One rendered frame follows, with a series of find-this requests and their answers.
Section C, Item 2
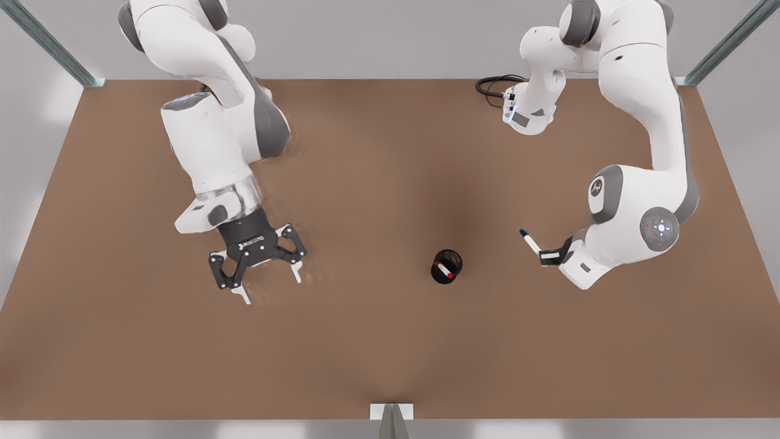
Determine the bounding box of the white marker with blue cap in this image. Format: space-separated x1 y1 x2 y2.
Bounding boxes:
519 228 544 257

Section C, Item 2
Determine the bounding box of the black mesh pen cup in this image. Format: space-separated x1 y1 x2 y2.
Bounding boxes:
430 249 464 285

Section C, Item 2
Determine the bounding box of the black cable loop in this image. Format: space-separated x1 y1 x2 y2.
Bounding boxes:
475 74 528 109

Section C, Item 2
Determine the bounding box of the silver frame post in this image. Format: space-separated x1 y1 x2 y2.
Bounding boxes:
675 0 780 88
0 0 106 88
369 402 414 439

